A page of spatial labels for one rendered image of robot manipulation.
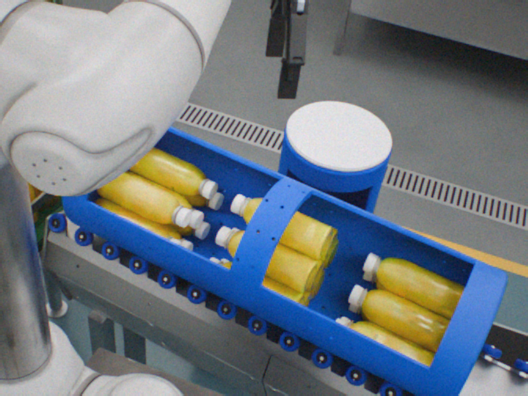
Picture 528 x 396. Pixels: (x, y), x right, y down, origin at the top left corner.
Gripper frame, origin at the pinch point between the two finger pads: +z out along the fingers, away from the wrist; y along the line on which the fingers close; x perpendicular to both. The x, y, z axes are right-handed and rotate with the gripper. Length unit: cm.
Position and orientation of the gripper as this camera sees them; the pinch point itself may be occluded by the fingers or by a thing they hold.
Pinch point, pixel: (280, 70)
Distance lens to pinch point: 119.0
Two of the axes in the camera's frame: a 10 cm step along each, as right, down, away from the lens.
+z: -1.2, 7.7, 6.3
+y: 1.3, 6.4, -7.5
